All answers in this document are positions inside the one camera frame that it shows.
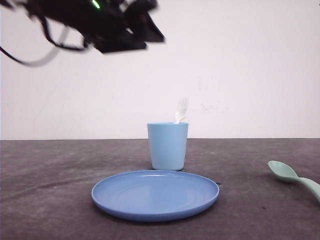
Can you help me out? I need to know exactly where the blue plastic plate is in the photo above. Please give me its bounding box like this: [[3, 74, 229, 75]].
[[91, 170, 220, 222]]

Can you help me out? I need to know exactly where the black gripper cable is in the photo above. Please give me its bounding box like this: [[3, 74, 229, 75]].
[[0, 14, 88, 68]]

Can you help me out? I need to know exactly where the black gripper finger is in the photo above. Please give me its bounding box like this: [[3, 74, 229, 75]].
[[124, 9, 165, 43], [93, 37, 147, 54]]

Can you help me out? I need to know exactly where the light blue plastic cup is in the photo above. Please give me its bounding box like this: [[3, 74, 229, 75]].
[[147, 122, 189, 171]]

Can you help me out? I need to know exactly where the mint green plastic spoon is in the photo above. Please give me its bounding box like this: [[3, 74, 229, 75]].
[[267, 160, 320, 202]]

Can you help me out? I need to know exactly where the white plastic fork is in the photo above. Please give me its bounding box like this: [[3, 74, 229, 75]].
[[174, 97, 188, 124]]

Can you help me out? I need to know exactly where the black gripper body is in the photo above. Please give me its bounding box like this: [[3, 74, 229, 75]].
[[24, 0, 158, 50]]

